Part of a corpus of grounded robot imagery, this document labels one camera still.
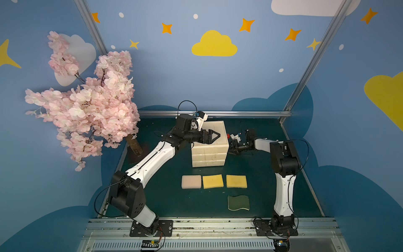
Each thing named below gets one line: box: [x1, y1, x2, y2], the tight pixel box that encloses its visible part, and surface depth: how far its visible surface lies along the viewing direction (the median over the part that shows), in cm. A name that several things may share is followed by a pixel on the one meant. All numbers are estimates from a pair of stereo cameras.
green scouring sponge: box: [227, 195, 250, 212], surface depth 84 cm
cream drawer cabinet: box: [191, 120, 229, 168], surface depth 86 cm
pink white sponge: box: [181, 174, 202, 189], surface depth 90 cm
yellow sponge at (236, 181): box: [226, 174, 248, 189], surface depth 90 cm
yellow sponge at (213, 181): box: [202, 174, 225, 190], surface depth 91 cm
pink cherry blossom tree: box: [24, 31, 143, 172], surface depth 57 cm
